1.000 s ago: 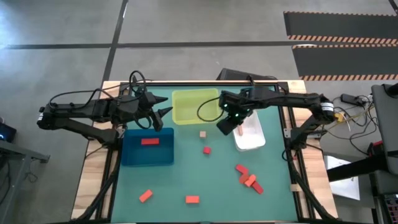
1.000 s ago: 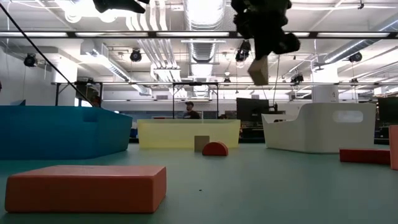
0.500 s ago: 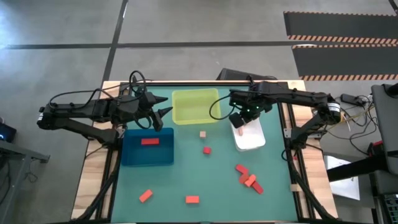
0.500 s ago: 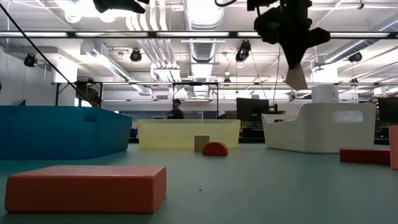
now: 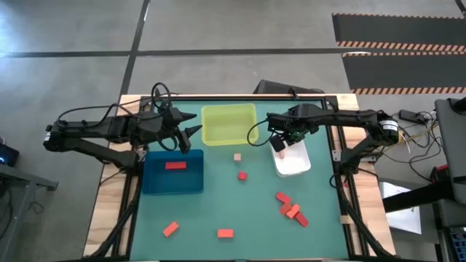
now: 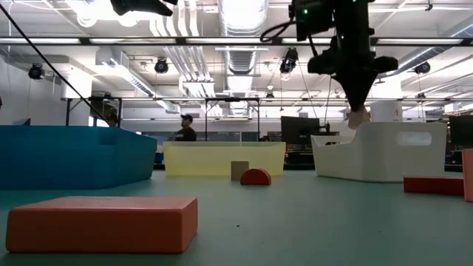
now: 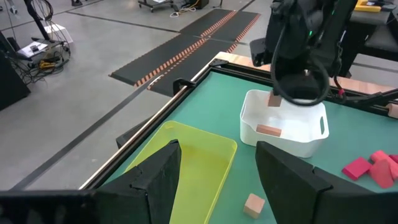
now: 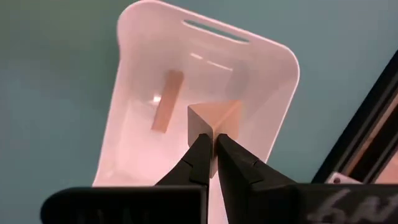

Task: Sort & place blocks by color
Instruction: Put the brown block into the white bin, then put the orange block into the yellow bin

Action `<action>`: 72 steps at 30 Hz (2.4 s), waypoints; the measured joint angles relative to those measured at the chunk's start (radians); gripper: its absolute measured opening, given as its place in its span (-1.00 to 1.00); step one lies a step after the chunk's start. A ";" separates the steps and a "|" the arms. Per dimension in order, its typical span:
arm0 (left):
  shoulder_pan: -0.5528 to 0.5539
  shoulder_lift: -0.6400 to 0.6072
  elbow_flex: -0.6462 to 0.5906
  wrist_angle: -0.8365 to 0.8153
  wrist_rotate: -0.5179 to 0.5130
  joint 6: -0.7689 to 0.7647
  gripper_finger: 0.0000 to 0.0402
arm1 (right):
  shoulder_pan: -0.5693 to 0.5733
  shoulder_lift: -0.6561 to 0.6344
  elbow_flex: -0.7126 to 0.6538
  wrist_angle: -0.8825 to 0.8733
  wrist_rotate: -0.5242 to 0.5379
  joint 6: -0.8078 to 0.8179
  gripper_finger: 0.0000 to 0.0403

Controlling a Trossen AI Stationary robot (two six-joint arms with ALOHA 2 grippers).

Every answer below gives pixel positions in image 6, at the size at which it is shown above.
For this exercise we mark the black computer monitor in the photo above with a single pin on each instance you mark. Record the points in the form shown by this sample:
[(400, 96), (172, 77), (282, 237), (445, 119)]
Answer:
[(462, 129), (299, 131)]

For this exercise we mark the red half-cylinder block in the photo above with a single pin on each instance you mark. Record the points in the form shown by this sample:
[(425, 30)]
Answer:
[(255, 178)]

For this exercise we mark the blue plastic bin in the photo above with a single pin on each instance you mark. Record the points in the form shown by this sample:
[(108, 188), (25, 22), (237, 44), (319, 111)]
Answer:
[(74, 159)]

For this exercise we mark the orange rectangular wooden block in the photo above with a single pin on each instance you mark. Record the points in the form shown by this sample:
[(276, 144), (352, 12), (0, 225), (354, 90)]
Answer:
[(468, 175), (103, 225)]

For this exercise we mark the natural wood cube block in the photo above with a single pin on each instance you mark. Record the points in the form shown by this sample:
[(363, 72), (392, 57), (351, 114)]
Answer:
[(238, 169), (358, 120)]

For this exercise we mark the white plastic bin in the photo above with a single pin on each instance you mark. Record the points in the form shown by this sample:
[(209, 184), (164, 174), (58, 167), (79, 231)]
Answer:
[(369, 159)]

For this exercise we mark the silver air duct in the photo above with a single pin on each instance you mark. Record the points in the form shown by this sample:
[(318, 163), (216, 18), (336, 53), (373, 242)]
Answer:
[(242, 55)]

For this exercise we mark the black hanging spotlight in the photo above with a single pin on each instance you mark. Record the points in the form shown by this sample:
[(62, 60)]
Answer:
[(161, 66), (289, 61), (422, 68), (35, 71)]

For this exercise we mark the black overhead beam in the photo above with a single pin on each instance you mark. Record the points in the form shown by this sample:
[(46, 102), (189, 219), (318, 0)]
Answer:
[(177, 41)]

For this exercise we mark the person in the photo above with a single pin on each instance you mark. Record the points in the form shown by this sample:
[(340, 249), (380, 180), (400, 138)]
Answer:
[(186, 133)]

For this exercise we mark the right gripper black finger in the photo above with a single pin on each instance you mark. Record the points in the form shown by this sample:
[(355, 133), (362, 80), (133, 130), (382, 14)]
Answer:
[(364, 86), (349, 86)]

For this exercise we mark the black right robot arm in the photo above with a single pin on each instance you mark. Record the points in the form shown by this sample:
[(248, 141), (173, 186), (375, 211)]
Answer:
[(351, 18)]

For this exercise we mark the red rectangular wooden block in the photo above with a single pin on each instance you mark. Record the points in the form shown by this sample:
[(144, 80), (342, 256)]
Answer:
[(432, 186)]

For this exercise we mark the white cylindrical column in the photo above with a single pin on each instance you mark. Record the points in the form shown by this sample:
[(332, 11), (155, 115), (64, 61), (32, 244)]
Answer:
[(386, 112)]

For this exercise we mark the yellow-green translucent plastic bin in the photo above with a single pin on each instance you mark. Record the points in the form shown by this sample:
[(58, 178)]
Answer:
[(207, 159)]

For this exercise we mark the black workbench frame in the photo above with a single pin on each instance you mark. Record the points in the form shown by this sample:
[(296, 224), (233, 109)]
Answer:
[(233, 99), (92, 99)]

